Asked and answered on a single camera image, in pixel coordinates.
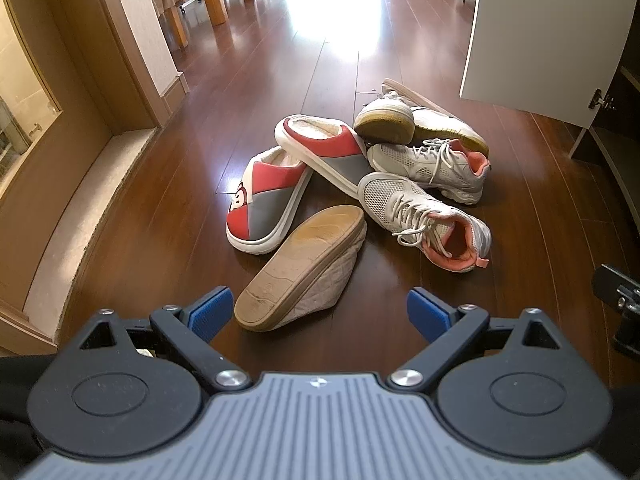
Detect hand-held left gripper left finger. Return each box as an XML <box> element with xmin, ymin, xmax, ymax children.
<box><xmin>77</xmin><ymin>285</ymin><xmax>251</xmax><ymax>393</ymax></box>

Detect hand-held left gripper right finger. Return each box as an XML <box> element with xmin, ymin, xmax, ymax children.
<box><xmin>387</xmin><ymin>286</ymin><xmax>562</xmax><ymax>394</ymax></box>

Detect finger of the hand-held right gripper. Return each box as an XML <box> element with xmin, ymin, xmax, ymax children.
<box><xmin>592</xmin><ymin>263</ymin><xmax>640</xmax><ymax>361</ymax></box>

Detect white mesh pink-lined sneaker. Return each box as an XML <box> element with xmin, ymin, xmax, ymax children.
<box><xmin>357</xmin><ymin>171</ymin><xmax>492</xmax><ymax>274</ymax></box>
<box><xmin>366</xmin><ymin>138</ymin><xmax>492</xmax><ymax>206</ymax></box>

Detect red grey fleece slipper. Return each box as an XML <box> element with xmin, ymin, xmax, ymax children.
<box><xmin>226</xmin><ymin>145</ymin><xmax>314</xmax><ymax>257</ymax></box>
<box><xmin>274</xmin><ymin>115</ymin><xmax>373</xmax><ymax>200</ymax></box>

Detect wooden shoe cabinet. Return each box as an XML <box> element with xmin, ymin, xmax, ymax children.
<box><xmin>570</xmin><ymin>55</ymin><xmax>640</xmax><ymax>221</ymax></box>

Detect stone door sill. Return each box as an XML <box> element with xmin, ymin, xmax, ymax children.
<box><xmin>22</xmin><ymin>127</ymin><xmax>158</xmax><ymax>331</ymax></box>

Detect metal door hinge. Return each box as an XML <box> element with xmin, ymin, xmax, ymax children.
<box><xmin>588</xmin><ymin>88</ymin><xmax>617</xmax><ymax>111</ymax></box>

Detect white cabinet door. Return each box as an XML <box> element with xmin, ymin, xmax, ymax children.
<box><xmin>459</xmin><ymin>0</ymin><xmax>636</xmax><ymax>128</ymax></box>

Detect glass window panel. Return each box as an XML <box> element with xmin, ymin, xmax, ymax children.
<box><xmin>0</xmin><ymin>0</ymin><xmax>63</xmax><ymax>201</ymax></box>

